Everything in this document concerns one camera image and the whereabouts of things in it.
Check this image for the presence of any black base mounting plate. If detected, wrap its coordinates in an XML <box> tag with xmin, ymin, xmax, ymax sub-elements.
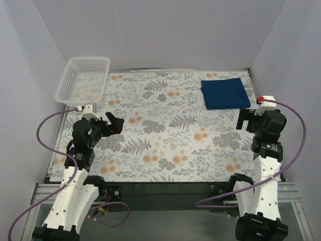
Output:
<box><xmin>93</xmin><ymin>182</ymin><xmax>232</xmax><ymax>211</ymax></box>

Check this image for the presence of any white plastic basket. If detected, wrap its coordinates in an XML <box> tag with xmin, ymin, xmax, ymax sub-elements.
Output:
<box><xmin>54</xmin><ymin>57</ymin><xmax>110</xmax><ymax>107</ymax></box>

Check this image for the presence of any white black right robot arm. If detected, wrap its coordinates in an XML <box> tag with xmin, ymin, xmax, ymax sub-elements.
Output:
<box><xmin>227</xmin><ymin>109</ymin><xmax>288</xmax><ymax>240</ymax></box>

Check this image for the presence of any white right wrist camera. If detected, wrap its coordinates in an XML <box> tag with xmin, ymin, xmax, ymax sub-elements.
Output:
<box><xmin>254</xmin><ymin>95</ymin><xmax>277</xmax><ymax>115</ymax></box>

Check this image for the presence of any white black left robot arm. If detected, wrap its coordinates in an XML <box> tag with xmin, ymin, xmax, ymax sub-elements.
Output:
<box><xmin>32</xmin><ymin>112</ymin><xmax>124</xmax><ymax>240</ymax></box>

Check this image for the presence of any aluminium frame rail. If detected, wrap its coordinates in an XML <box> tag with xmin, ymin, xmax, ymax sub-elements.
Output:
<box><xmin>31</xmin><ymin>182</ymin><xmax>301</xmax><ymax>204</ymax></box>

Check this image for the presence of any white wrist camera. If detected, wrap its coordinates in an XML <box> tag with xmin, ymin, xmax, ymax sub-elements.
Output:
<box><xmin>76</xmin><ymin>102</ymin><xmax>100</xmax><ymax>121</ymax></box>
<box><xmin>254</xmin><ymin>95</ymin><xmax>277</xmax><ymax>115</ymax></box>

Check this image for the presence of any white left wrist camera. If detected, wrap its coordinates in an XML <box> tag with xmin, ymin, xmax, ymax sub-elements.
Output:
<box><xmin>76</xmin><ymin>102</ymin><xmax>100</xmax><ymax>121</ymax></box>

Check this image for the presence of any blue printed t-shirt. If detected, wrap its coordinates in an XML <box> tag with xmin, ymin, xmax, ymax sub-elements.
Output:
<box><xmin>201</xmin><ymin>78</ymin><xmax>251</xmax><ymax>110</ymax></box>

